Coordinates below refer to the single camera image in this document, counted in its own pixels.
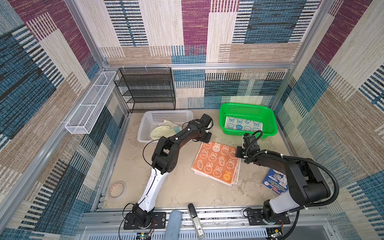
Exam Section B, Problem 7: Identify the white plastic laundry basket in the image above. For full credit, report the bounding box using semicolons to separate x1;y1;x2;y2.
137;110;194;143

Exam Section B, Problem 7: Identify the white wire mesh wall basket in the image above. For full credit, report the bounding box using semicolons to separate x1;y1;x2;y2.
65;72;117;135

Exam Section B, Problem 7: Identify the pale yellow towel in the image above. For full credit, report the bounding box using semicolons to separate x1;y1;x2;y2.
150;120;182;140

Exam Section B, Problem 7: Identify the black silver handheld tool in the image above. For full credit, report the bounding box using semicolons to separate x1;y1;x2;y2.
188;203;205;240

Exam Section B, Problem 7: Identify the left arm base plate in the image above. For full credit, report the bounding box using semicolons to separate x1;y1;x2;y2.
123;212;167;230

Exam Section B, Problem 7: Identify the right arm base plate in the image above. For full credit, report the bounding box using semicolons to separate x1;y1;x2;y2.
243;208;291;226

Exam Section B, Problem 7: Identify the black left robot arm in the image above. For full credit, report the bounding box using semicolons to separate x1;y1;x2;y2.
127;114;214;228

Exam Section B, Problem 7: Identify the black corrugated cable hose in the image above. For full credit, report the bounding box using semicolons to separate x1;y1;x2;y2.
281;154;340;207

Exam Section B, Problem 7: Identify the black wire shelf rack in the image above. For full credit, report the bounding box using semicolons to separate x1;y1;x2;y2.
115;67;176;113

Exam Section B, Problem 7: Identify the blue bunny pattern towel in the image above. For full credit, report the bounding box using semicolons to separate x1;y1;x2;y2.
225;117;263;132

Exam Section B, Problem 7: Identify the blue printed booklet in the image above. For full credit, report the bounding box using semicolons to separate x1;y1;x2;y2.
262;169;289;195

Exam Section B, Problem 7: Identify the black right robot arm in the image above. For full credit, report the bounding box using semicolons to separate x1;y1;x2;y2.
236;131;338;225

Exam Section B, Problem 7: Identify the grey blue foam cylinder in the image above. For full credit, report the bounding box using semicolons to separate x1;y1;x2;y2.
164;210;183;240

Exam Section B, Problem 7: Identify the orange pattern towel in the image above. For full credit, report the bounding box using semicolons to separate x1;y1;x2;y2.
191;142;241;187

